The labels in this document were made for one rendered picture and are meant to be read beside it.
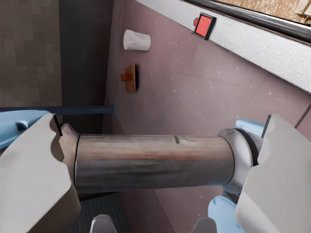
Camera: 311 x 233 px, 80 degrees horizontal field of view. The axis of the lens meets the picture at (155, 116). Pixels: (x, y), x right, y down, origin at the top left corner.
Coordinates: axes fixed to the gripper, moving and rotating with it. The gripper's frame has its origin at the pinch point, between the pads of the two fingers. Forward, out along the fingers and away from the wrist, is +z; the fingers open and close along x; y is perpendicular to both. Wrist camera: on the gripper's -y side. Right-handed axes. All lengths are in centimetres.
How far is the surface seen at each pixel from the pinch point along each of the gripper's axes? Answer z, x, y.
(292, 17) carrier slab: 36.8, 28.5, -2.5
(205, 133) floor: 153, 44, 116
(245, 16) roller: 50, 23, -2
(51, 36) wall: 471, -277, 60
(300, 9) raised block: 33.5, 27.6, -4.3
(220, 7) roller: 60, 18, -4
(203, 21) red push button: 64, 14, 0
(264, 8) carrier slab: 44, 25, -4
